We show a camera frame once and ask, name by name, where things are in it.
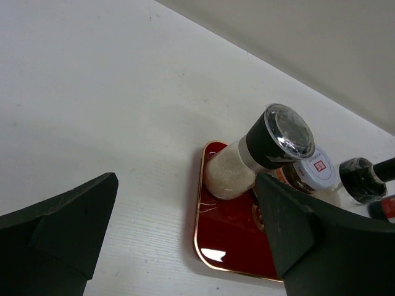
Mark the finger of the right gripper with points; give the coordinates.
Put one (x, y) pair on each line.
(383, 172)

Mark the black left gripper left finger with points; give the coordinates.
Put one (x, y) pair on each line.
(52, 247)

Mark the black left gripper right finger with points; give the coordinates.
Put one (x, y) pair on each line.
(320, 249)

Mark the black-cap white salt bottle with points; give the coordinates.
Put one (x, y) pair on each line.
(355, 181)

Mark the red-cap dark sauce bottle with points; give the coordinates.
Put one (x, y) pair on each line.
(383, 209)

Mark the white-lid seasoning jar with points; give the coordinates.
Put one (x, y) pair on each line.
(314, 174)

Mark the red lacquer tray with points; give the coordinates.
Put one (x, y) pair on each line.
(229, 235)

